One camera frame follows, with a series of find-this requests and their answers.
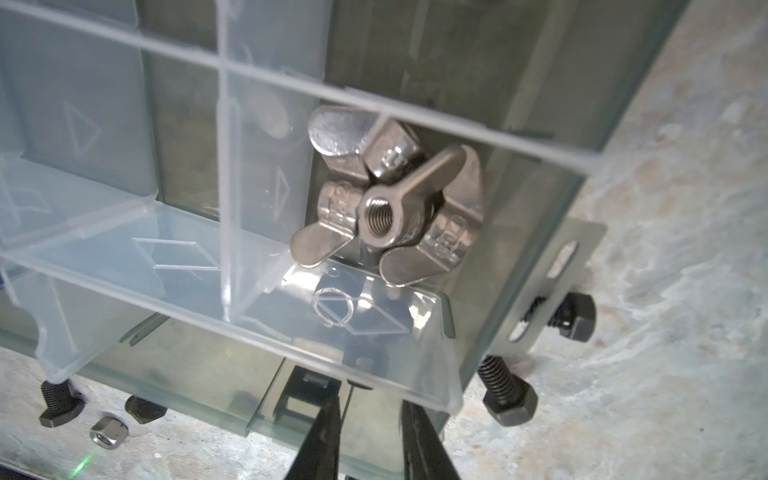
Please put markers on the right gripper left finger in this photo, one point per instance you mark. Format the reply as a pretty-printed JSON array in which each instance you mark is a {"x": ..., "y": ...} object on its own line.
[{"x": 318, "y": 456}]

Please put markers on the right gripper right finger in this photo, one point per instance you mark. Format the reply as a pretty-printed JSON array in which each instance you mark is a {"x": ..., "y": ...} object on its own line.
[{"x": 425, "y": 457}]

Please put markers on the black bolt lower right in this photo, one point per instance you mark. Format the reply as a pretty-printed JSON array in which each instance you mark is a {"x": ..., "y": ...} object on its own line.
[{"x": 509, "y": 399}]

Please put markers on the black bolt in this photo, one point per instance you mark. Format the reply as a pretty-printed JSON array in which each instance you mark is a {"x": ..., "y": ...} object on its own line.
[
  {"x": 62, "y": 404},
  {"x": 575, "y": 317},
  {"x": 509, "y": 399}
]

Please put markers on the black nut centre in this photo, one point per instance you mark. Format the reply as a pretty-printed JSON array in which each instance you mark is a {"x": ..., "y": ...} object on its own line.
[{"x": 144, "y": 411}]

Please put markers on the black bolt upper right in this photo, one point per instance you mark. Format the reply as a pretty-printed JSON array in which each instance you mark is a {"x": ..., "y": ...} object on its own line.
[{"x": 575, "y": 317}]

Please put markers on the silver hex nut centre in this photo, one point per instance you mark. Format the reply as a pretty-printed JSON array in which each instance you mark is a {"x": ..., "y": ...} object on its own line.
[{"x": 109, "y": 433}]

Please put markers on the black bolt centre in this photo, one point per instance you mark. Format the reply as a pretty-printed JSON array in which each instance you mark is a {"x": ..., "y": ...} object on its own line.
[{"x": 62, "y": 404}]

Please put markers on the grey plastic organizer box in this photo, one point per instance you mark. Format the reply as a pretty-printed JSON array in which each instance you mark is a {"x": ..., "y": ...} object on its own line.
[{"x": 155, "y": 164}]

